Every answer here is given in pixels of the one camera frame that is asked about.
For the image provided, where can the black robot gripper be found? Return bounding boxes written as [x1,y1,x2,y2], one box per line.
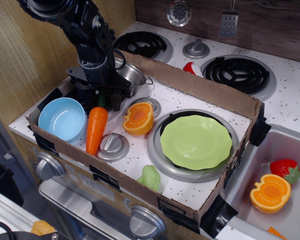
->
[66,58,132,112]

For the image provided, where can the orange toy carrot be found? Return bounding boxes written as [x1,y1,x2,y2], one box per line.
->
[85,92,108,156]

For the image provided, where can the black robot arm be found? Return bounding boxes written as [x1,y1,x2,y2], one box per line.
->
[18,0,133,112]

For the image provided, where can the light green plastic plate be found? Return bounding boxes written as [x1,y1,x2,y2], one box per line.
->
[160,115,233,171]

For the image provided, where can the black coil burner front left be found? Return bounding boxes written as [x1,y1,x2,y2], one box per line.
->
[64,84,127,123]

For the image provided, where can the black coil burner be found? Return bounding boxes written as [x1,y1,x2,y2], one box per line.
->
[200,54,277,102]
[64,84,127,123]
[113,31,174,63]

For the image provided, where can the stainless steel pot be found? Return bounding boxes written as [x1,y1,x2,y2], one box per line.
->
[114,57,153,97]

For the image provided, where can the light blue plastic bowl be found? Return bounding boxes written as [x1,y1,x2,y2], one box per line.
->
[38,97,88,144]

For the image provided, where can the orange toy pumpkin half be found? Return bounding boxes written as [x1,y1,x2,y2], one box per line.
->
[122,102,154,136]

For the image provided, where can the silver stove knob front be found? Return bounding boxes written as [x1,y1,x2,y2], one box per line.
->
[96,133,130,163]

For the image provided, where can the silver stove knob middle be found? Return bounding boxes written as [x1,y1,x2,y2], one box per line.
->
[129,97,162,118]

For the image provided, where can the black coil burner rear left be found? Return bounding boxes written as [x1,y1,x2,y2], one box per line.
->
[113,31,174,63]

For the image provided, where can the silver oven dial left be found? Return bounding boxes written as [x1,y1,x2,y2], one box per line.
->
[35,152,66,181]

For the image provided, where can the silver oven dial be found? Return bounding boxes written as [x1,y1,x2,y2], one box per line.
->
[35,152,66,181]
[129,205,166,240]

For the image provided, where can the red white toy mushroom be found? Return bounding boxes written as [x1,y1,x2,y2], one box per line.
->
[182,62,204,78]

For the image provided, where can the light green toy broccoli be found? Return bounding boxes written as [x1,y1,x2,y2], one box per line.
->
[136,165,161,192]

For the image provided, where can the silver hanging strainer ladle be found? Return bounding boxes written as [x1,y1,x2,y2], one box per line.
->
[166,0,192,27]

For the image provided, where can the silver oven dial right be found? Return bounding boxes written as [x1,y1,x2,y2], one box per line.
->
[129,205,166,240]

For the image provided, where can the silver hanging spatula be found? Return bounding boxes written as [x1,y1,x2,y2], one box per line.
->
[218,0,239,38]

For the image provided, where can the orange cloth lower left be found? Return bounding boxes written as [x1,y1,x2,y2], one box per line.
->
[30,220,56,236]

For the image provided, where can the black coil burner rear right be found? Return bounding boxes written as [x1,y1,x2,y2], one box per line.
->
[200,54,277,102]

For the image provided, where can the brown cardboard fence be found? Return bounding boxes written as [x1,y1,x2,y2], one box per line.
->
[28,53,263,240]

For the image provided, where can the metal sink basin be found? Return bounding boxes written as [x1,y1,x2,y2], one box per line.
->
[224,124,300,240]

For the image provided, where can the orange pumpkin half in sink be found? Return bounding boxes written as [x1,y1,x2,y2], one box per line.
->
[249,174,291,214]

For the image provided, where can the red toy strawberry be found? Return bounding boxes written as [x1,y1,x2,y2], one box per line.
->
[269,159,300,185]

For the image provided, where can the small orange toy piece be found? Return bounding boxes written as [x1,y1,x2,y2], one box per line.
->
[267,226,287,240]

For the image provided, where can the silver oven door handle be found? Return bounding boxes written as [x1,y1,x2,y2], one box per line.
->
[39,179,133,240]

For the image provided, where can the silver burner ring under plate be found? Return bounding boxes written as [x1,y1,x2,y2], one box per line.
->
[146,108,240,184]

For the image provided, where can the black cable lower left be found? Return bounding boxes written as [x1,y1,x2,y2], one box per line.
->
[0,219,16,240]

